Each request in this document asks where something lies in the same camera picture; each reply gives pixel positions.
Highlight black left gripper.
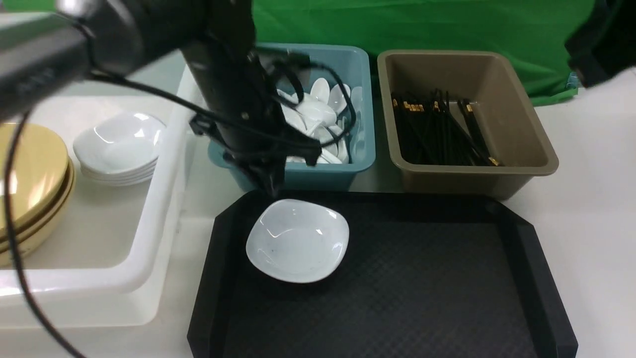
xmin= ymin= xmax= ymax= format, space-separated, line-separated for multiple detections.
xmin=182 ymin=39 xmax=321 ymax=197

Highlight white square dish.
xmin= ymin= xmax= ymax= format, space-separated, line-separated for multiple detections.
xmin=245 ymin=199 xmax=350 ymax=284

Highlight yellow noodle bowl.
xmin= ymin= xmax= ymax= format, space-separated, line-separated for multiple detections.
xmin=7 ymin=124 xmax=68 ymax=230

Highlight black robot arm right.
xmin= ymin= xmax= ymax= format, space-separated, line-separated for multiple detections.
xmin=565 ymin=0 xmax=636 ymax=88

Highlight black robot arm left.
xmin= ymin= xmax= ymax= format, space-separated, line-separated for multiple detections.
xmin=1 ymin=0 xmax=321 ymax=195

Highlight yellow bowl in tub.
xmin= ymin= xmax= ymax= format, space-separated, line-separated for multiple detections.
xmin=14 ymin=157 xmax=77 ymax=258

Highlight pile of white spoons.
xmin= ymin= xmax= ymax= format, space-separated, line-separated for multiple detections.
xmin=278 ymin=78 xmax=367 ymax=165

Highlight teal plastic bin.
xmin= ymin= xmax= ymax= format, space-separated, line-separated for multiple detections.
xmin=208 ymin=43 xmax=376 ymax=192

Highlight stack of white dishes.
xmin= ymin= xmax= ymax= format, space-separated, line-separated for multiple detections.
xmin=73 ymin=112 xmax=166 ymax=186

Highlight large white plastic tub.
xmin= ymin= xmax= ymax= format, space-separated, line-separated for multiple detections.
xmin=25 ymin=83 xmax=213 ymax=328

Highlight bundle of black chopsticks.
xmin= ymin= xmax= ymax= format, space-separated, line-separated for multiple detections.
xmin=391 ymin=89 xmax=504 ymax=166

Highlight black serving tray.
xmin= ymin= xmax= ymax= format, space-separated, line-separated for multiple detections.
xmin=187 ymin=190 xmax=578 ymax=358

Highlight brown plastic bin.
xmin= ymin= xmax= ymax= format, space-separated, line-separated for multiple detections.
xmin=377 ymin=50 xmax=559 ymax=199

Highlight green cloth backdrop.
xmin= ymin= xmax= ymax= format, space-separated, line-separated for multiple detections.
xmin=0 ymin=0 xmax=597 ymax=107

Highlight blue binder clip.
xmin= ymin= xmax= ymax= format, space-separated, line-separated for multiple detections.
xmin=566 ymin=72 xmax=581 ymax=89

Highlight black cable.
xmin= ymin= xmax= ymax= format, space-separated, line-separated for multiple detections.
xmin=2 ymin=47 xmax=358 ymax=358

